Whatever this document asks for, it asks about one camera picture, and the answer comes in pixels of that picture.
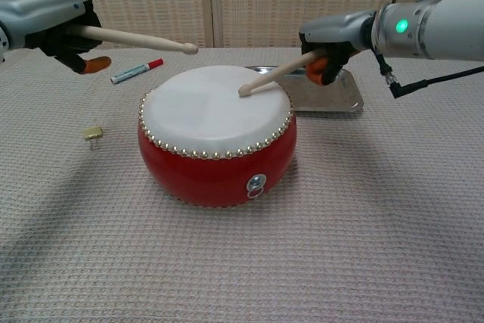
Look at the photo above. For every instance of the wooden drumstick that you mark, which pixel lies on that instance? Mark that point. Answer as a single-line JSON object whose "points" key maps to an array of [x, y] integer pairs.
{"points": [[143, 40], [272, 77]]}

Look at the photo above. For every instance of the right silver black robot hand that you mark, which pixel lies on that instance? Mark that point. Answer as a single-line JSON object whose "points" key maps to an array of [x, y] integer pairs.
{"points": [[336, 30]]}

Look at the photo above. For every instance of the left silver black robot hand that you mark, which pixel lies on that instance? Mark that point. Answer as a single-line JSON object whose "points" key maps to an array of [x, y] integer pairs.
{"points": [[41, 9]]}

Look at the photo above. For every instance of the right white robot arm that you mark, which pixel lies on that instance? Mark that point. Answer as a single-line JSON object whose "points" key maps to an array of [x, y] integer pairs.
{"points": [[446, 24]]}

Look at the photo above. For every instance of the rectangular stainless steel tray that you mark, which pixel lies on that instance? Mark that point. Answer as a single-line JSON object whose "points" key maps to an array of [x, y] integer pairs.
{"points": [[332, 96]]}

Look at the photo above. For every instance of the red drum with white skin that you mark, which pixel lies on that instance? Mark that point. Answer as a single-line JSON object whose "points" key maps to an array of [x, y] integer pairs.
{"points": [[204, 111]]}

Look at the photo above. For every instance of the beige woven tablecloth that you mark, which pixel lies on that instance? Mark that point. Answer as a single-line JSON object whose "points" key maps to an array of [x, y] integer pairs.
{"points": [[113, 243]]}

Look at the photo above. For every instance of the yellow binder clip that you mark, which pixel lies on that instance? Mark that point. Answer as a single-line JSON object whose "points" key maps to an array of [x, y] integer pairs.
{"points": [[92, 132]]}

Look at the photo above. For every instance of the marker pen with red cap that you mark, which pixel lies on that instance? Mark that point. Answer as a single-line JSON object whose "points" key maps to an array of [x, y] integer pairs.
{"points": [[132, 72]]}

